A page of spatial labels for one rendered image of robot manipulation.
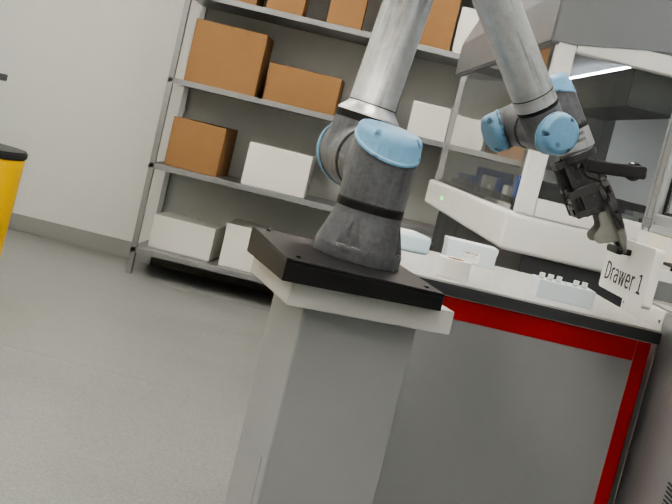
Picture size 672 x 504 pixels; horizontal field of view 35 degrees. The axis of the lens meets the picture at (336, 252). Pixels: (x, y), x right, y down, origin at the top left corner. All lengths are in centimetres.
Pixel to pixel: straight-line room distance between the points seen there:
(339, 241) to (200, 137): 420
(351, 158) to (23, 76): 498
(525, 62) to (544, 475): 90
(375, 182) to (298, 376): 34
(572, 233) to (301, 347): 136
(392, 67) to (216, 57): 406
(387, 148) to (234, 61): 419
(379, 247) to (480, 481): 71
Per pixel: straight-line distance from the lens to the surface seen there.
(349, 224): 176
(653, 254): 202
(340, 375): 176
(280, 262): 166
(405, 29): 191
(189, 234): 602
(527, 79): 188
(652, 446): 228
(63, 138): 657
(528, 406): 227
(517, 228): 291
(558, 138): 189
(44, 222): 661
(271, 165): 584
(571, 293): 234
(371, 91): 190
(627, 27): 297
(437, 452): 227
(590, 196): 209
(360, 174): 177
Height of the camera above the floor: 99
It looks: 6 degrees down
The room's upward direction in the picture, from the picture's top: 14 degrees clockwise
